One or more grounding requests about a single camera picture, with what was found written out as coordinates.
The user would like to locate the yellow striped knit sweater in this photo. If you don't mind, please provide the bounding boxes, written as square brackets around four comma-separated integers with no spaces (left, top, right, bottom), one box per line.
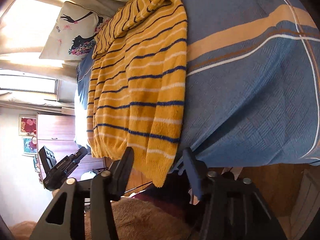
[87,0,188,187]

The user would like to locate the brown wooden dresser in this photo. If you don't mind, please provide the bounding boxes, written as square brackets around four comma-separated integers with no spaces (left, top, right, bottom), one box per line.
[37,114,105,181]

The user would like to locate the brown fuzzy trousers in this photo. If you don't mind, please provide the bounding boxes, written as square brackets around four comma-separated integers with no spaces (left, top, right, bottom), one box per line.
[10,197,193,240]

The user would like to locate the blue plaid bed cover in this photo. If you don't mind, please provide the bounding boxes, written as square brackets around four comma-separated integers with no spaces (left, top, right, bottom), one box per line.
[76,0,320,173]

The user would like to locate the white cushion with dancer print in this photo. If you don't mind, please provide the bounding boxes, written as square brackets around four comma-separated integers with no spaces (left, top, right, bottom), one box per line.
[39,2,111,61]

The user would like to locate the teal wall picture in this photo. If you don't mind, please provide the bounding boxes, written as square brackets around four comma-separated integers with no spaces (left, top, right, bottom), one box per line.
[23,137,37,155]

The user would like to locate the red floral wall picture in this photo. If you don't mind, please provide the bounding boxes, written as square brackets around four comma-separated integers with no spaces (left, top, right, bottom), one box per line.
[18,115,37,137]

